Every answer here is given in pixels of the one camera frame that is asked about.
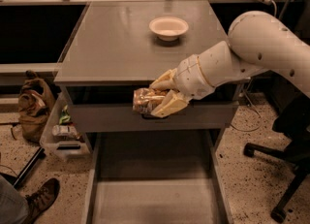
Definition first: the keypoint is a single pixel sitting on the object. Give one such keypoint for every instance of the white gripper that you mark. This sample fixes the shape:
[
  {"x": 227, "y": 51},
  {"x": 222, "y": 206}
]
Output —
[{"x": 190, "y": 77}]

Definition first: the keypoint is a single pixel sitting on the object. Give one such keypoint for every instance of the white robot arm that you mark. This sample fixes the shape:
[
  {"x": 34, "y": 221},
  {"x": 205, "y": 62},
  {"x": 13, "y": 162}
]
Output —
[{"x": 257, "y": 42}]

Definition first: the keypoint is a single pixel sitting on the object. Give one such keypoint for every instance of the grey drawer cabinet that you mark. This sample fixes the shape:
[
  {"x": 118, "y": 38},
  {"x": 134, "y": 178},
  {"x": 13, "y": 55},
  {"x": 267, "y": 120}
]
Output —
[{"x": 113, "y": 46}]

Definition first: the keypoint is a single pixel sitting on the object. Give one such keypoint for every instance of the grey middle drawer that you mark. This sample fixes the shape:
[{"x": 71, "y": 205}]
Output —
[{"x": 109, "y": 109}]

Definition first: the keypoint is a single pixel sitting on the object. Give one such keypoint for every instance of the open bottom drawer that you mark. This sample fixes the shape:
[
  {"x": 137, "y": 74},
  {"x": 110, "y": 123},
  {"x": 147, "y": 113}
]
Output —
[{"x": 155, "y": 177}]

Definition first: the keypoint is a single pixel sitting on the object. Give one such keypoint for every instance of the white paper bowl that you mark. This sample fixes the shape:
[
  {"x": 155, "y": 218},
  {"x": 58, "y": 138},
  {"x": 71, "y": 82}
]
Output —
[{"x": 168, "y": 28}]

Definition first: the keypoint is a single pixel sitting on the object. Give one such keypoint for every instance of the green snack bag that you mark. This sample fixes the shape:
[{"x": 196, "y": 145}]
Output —
[{"x": 65, "y": 117}]

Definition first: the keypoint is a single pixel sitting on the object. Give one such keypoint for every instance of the clear plastic storage bin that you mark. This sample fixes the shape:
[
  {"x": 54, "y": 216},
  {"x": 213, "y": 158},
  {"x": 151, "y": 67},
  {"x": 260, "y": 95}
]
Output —
[{"x": 63, "y": 140}]

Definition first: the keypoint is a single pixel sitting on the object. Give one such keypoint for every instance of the black office chair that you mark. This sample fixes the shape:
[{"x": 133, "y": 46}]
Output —
[{"x": 293, "y": 122}]

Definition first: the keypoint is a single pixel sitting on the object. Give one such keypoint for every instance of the brown backpack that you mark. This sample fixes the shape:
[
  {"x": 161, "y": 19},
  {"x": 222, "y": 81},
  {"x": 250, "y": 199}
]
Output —
[{"x": 36, "y": 100}]

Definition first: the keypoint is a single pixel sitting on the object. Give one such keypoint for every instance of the brown leather boot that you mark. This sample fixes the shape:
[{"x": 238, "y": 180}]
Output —
[{"x": 41, "y": 200}]

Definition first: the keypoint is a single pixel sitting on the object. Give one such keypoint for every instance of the grey trouser leg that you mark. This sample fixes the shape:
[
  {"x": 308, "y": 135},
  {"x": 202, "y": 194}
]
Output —
[{"x": 13, "y": 207}]

